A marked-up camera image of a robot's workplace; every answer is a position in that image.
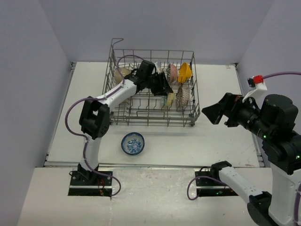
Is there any white green floral bowl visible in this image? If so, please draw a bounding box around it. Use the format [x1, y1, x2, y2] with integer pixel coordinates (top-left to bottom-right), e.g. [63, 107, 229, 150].
[154, 62, 162, 74]

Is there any yellow teal flower bowl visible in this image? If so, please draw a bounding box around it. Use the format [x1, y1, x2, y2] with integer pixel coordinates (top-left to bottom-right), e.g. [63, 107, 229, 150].
[162, 93, 175, 108]

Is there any beige rear bowl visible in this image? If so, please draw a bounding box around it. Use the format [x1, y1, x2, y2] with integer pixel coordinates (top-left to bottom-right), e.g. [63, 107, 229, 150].
[113, 67, 131, 84]

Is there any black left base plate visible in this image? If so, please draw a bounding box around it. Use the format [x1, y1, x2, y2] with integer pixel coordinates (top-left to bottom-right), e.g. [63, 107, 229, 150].
[68, 170, 112, 197]

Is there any grey wire dish rack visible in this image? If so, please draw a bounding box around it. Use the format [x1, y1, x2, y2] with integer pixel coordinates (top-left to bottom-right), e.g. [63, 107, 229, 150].
[103, 38, 200, 127]

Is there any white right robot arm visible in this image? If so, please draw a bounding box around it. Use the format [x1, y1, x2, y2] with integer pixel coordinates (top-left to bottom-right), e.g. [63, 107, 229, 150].
[202, 93, 301, 226]

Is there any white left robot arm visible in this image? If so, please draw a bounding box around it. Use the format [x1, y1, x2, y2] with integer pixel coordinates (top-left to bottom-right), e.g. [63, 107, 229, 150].
[78, 60, 173, 185]

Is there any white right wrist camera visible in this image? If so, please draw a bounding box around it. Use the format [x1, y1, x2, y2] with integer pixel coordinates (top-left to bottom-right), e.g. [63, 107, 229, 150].
[242, 75, 268, 103]

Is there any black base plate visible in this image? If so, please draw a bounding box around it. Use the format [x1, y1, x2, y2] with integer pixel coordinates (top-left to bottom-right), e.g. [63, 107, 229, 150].
[68, 170, 112, 197]
[195, 166, 237, 197]

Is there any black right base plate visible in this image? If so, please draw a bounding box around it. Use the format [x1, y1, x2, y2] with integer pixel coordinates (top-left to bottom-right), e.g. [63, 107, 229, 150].
[195, 166, 237, 197]

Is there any pink patterned bowl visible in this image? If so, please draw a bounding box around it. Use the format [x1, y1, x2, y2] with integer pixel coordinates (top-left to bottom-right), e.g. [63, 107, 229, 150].
[167, 64, 178, 83]

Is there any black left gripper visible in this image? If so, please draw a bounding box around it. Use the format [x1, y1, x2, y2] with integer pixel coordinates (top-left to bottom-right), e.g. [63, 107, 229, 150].
[145, 72, 173, 96]

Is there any brown lattice pattern bowl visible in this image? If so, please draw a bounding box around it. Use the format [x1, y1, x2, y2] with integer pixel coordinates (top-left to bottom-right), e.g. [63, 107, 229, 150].
[176, 86, 190, 108]

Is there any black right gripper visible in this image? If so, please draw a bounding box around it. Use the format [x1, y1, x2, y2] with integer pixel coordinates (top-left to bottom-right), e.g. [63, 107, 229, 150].
[202, 90, 274, 137]

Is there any blue white floral bowl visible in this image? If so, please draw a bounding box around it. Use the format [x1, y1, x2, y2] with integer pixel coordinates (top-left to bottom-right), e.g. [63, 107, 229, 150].
[121, 132, 145, 155]

